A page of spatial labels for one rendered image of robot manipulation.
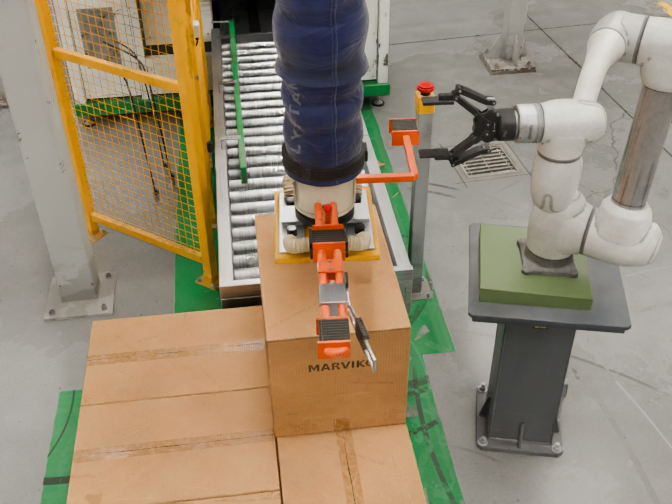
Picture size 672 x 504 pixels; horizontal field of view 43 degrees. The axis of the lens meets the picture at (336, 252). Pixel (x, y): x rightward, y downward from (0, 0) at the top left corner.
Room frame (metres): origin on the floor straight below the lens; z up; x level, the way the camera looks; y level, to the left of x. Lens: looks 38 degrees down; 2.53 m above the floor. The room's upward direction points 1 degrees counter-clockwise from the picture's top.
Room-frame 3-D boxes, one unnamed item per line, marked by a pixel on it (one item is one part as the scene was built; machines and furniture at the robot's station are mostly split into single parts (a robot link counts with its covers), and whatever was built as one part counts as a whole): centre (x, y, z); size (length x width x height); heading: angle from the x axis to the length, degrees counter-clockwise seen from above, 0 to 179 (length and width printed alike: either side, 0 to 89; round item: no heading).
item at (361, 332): (1.45, -0.05, 1.22); 0.31 x 0.03 x 0.05; 15
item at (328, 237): (1.74, 0.02, 1.23); 0.10 x 0.08 x 0.06; 93
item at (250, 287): (2.36, 0.07, 0.58); 0.70 x 0.03 x 0.06; 97
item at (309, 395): (1.99, 0.03, 0.74); 0.60 x 0.40 x 0.40; 7
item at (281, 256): (1.98, 0.13, 1.12); 0.34 x 0.10 x 0.05; 3
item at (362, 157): (1.98, 0.03, 1.34); 0.23 x 0.23 x 0.04
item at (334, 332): (1.39, 0.01, 1.22); 0.08 x 0.07 x 0.05; 3
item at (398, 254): (3.56, -0.11, 0.50); 2.31 x 0.05 x 0.19; 7
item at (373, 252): (1.99, -0.06, 1.12); 0.34 x 0.10 x 0.05; 3
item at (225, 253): (3.48, 0.54, 0.50); 2.31 x 0.05 x 0.19; 7
